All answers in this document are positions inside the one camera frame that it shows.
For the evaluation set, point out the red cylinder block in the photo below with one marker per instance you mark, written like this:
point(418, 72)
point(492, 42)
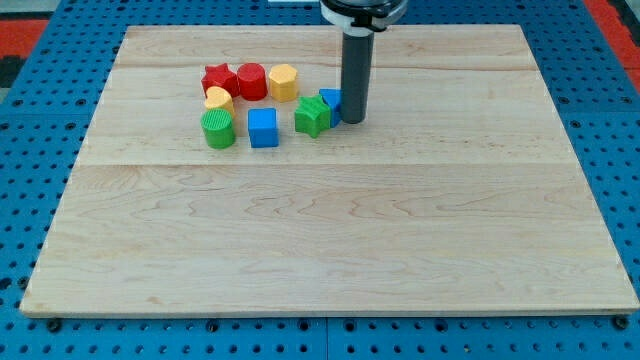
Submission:
point(252, 81)

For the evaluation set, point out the green star block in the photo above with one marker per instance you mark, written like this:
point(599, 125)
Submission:
point(312, 116)

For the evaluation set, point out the blue cube block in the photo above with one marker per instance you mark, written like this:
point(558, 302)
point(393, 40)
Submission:
point(263, 127)

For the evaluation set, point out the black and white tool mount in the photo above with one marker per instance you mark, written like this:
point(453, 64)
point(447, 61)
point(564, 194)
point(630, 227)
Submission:
point(363, 15)

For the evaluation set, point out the wooden board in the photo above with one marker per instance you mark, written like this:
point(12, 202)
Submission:
point(459, 195)

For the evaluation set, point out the yellow heart block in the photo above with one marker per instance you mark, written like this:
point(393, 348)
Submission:
point(219, 98)

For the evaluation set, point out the red star block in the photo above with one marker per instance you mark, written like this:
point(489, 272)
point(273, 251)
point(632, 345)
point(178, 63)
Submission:
point(220, 76)

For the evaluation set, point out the green cylinder block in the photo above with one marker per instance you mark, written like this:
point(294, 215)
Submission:
point(217, 126)

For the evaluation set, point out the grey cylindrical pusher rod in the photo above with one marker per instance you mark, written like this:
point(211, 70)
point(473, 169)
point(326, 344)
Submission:
point(357, 54)

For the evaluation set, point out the blue triangle block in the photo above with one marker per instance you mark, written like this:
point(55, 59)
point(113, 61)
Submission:
point(332, 98)

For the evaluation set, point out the yellow hexagon block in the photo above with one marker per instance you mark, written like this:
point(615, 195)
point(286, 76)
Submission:
point(283, 85)

